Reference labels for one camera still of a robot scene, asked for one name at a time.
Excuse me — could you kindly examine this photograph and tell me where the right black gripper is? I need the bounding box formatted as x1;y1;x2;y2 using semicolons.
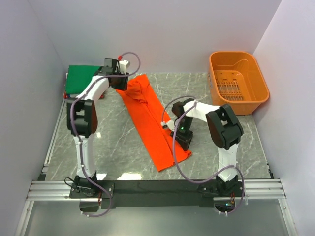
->
170;117;193;152

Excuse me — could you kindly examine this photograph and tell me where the orange t shirt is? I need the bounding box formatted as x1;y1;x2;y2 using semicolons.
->
115;74;192;173

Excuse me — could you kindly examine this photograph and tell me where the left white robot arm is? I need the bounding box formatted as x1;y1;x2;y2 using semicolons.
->
67;56;129;198

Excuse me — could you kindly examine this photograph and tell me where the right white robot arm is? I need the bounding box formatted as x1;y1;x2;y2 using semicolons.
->
172;98;245;197

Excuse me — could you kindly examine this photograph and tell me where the folded green t shirt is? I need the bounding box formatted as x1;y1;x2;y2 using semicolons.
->
65;65;101;95

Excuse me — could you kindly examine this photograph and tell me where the black base beam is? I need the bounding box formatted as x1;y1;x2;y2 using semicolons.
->
69;178;242;208

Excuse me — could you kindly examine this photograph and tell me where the orange plastic basket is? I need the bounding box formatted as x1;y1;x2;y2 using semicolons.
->
208;51;270;115

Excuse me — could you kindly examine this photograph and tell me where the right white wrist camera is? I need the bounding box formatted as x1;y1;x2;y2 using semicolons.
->
161;120;175;131

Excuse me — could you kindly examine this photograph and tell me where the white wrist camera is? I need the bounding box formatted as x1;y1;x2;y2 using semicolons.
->
118;56;130;74
161;120;175;131

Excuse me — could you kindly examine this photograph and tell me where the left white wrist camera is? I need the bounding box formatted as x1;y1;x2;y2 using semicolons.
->
118;56;130;74

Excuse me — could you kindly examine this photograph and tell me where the aluminium rail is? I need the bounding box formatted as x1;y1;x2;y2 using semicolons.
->
26;179;286;201

